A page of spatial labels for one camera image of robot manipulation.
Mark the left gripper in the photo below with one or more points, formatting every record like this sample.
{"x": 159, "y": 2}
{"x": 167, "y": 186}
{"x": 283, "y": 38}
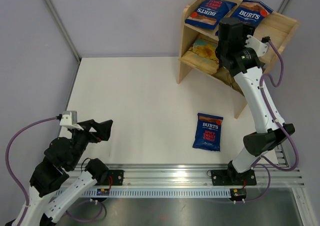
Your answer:
{"x": 103, "y": 130}

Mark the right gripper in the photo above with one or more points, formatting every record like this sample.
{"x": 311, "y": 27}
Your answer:
{"x": 247, "y": 30}

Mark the blue Burts bag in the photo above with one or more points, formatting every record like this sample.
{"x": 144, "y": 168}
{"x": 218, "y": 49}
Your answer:
{"x": 208, "y": 132}
{"x": 209, "y": 13}
{"x": 251, "y": 12}

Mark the tan kettle chips bag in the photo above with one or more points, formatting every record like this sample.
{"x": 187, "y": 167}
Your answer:
{"x": 201, "y": 55}

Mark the light blue cassava chips bag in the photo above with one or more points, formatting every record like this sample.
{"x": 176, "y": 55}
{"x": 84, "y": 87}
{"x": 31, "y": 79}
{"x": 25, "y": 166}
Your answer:
{"x": 224, "y": 75}

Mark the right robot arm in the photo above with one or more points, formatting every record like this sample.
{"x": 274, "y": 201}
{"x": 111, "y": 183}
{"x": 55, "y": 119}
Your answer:
{"x": 239, "y": 52}

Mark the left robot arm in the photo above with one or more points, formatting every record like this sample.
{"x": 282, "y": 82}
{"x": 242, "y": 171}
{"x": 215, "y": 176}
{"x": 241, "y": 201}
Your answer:
{"x": 61, "y": 157}

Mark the wooden two-tier shelf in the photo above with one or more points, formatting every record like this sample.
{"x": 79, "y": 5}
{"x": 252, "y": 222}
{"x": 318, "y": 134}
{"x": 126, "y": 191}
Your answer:
{"x": 278, "y": 27}

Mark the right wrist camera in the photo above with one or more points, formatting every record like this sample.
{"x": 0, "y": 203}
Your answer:
{"x": 261, "y": 49}

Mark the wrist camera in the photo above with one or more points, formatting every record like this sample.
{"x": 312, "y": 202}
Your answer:
{"x": 261, "y": 49}
{"x": 69, "y": 120}

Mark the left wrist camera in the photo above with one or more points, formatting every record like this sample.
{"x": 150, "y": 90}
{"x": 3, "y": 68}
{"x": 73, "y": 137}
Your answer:
{"x": 69, "y": 120}

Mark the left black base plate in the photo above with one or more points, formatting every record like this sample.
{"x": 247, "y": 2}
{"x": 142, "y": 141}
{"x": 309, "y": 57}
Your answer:
{"x": 115, "y": 177}

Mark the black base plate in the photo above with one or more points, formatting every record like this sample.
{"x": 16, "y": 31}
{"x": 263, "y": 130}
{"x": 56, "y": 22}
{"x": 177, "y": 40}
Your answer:
{"x": 115, "y": 177}
{"x": 224, "y": 177}

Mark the aluminium mounting rail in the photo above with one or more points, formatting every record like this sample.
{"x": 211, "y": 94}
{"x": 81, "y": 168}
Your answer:
{"x": 191, "y": 175}

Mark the white slotted cable duct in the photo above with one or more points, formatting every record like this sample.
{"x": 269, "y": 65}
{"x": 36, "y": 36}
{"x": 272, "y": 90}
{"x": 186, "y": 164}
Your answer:
{"x": 119, "y": 192}

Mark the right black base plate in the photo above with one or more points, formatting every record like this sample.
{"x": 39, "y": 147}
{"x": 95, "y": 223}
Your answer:
{"x": 224, "y": 177}

